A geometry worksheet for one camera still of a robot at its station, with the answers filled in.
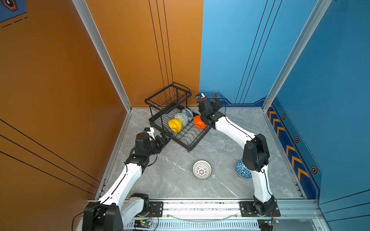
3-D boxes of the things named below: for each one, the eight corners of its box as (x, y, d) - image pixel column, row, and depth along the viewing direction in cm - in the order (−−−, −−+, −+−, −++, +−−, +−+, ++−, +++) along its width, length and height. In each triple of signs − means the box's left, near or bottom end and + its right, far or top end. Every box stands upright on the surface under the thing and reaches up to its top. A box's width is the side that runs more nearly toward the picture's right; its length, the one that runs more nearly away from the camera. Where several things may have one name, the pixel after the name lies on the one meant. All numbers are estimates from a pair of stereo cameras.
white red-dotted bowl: (192, 180, 84) (192, 177, 81) (192, 163, 91) (192, 160, 87) (211, 180, 84) (212, 177, 81) (209, 163, 91) (210, 160, 87)
